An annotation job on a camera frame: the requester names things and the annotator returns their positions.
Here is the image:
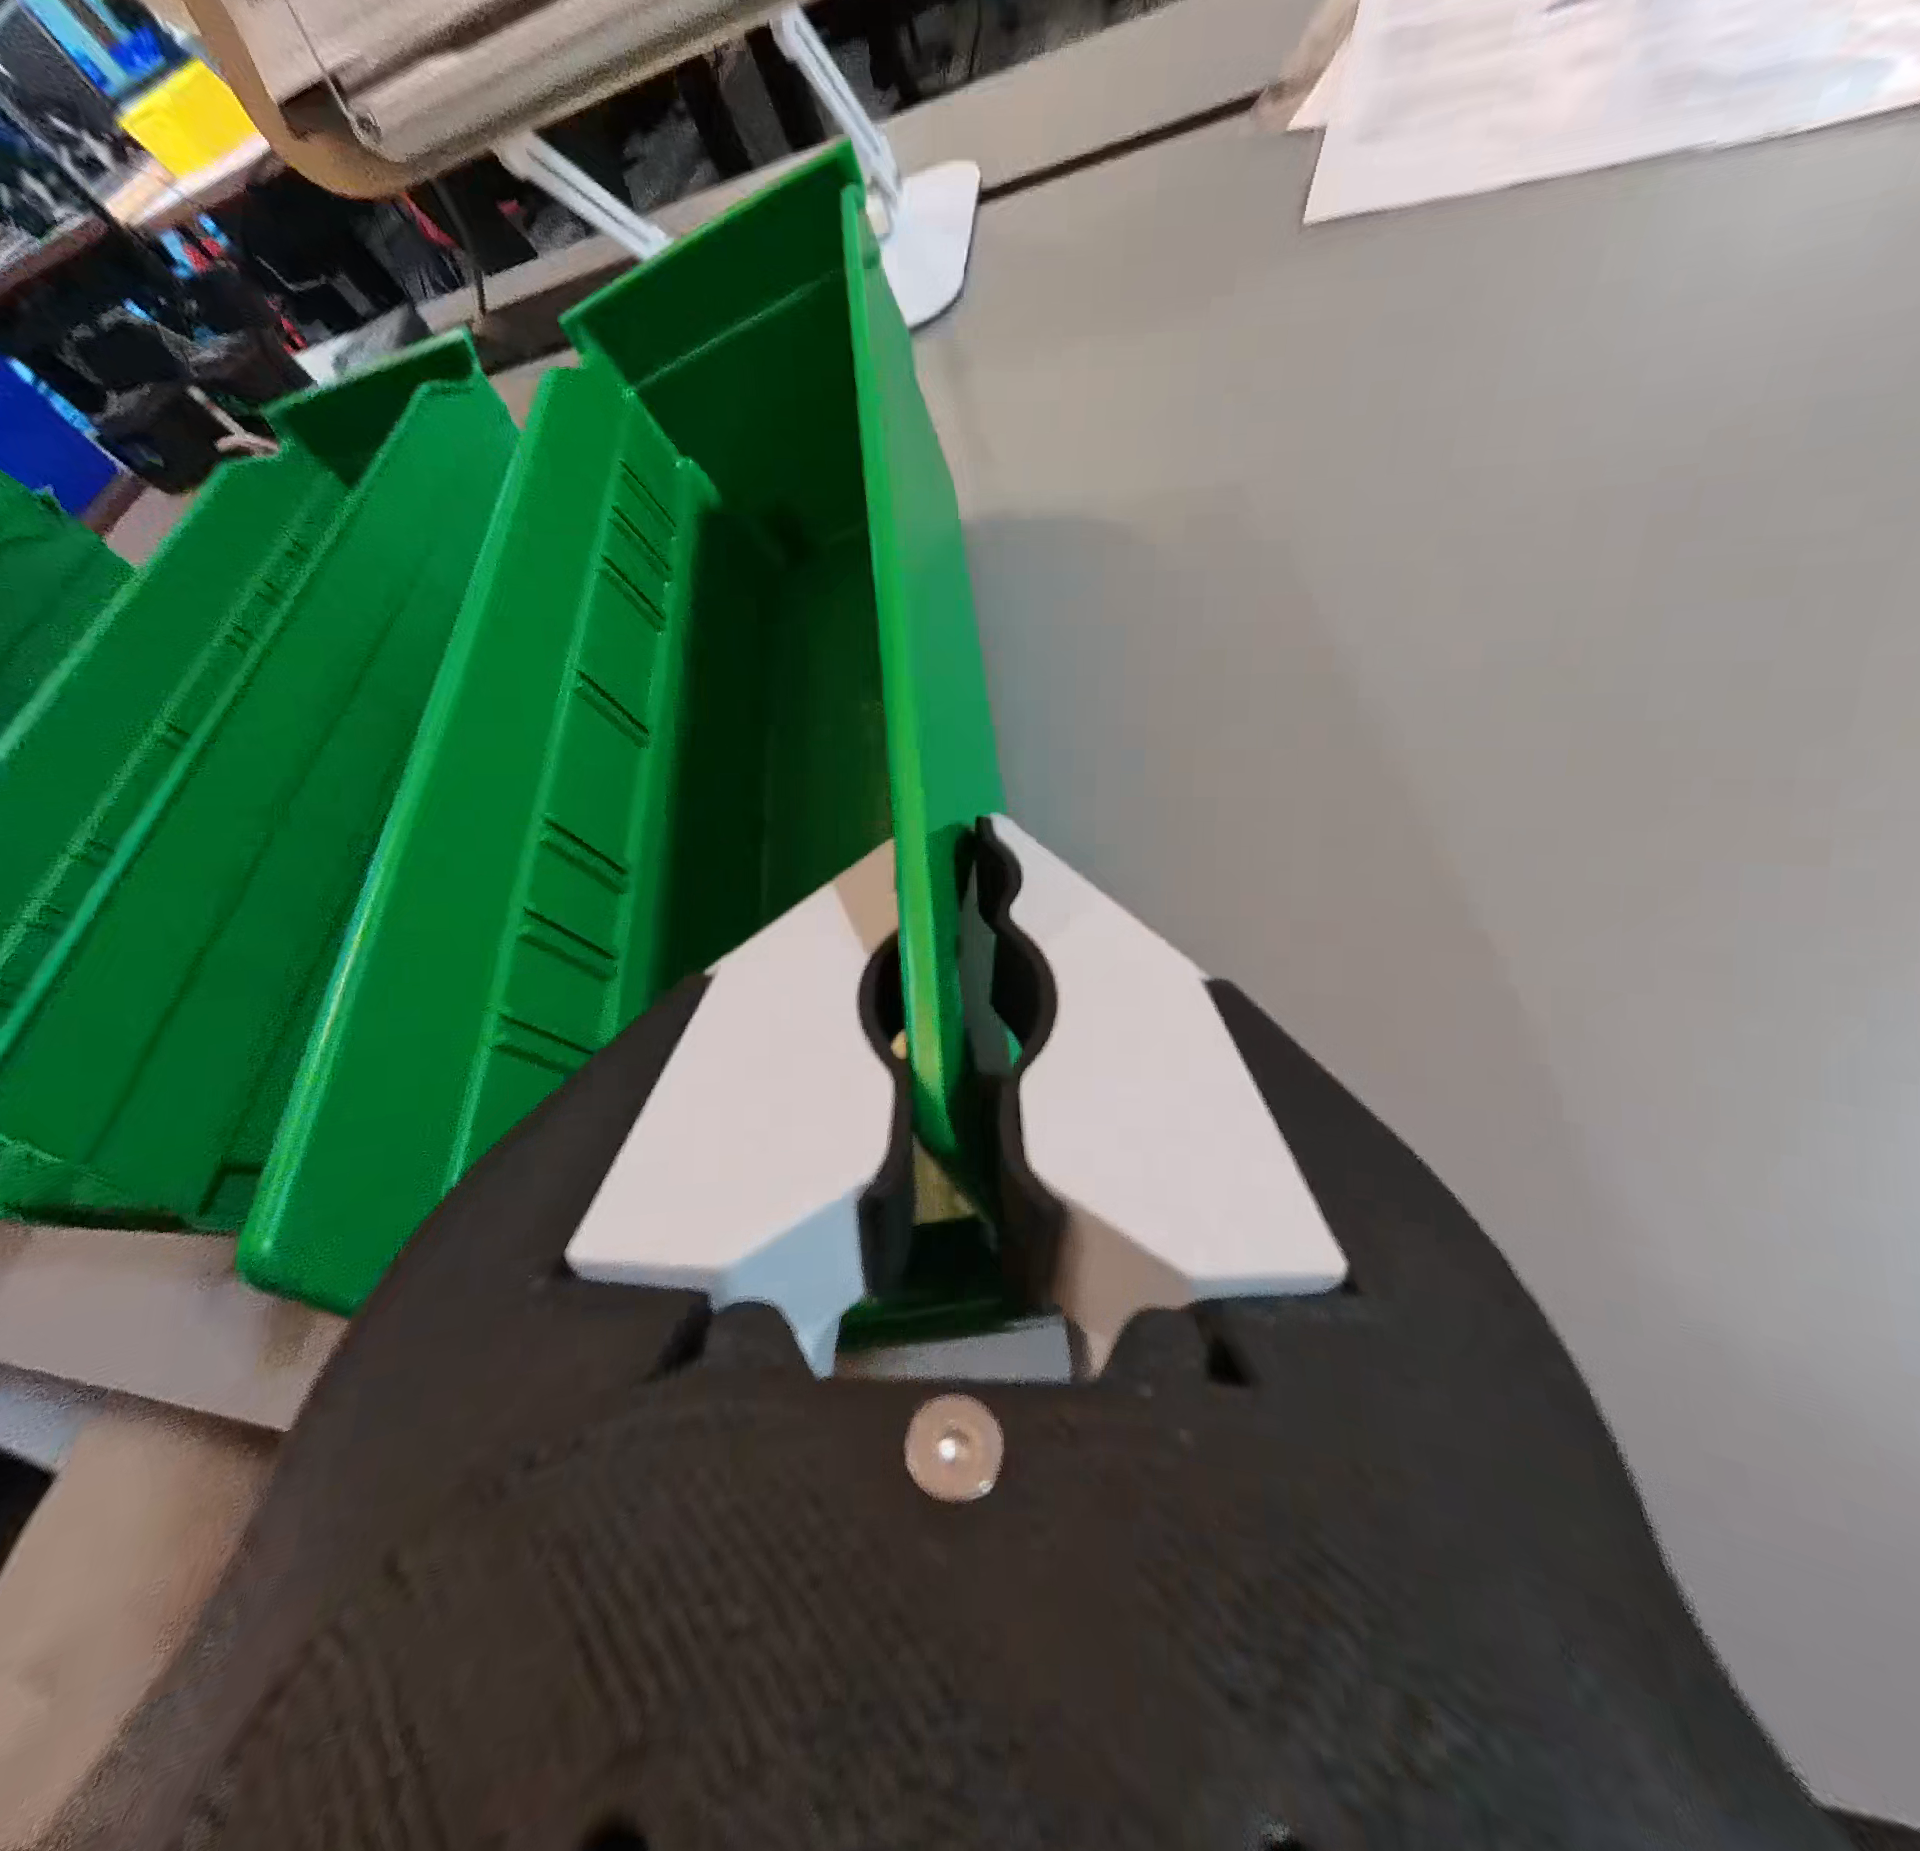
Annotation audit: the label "printed instruction sheet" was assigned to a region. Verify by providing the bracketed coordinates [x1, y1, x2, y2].
[187, 0, 827, 158]

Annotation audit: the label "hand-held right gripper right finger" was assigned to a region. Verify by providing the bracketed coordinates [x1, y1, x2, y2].
[958, 814, 1352, 1380]

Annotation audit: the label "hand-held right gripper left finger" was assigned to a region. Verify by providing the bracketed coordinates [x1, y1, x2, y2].
[565, 845, 915, 1380]

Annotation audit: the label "person's beige trousers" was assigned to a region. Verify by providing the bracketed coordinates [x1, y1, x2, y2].
[0, 1408, 302, 1851]

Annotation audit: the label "instruction sheet on stand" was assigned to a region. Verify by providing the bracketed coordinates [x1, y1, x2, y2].
[67, 0, 982, 336]

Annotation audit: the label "green plastic storage bin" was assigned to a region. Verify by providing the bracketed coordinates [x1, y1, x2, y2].
[0, 328, 525, 1234]
[0, 474, 140, 736]
[237, 138, 1009, 1350]

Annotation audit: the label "yellow plastic bin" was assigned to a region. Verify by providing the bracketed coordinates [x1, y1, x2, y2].
[116, 57, 276, 180]

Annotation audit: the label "white paper with blue print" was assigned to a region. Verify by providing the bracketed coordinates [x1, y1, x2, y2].
[1302, 0, 1920, 226]

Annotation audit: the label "grey desk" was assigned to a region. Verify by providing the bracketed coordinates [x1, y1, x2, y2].
[0, 0, 1920, 1830]

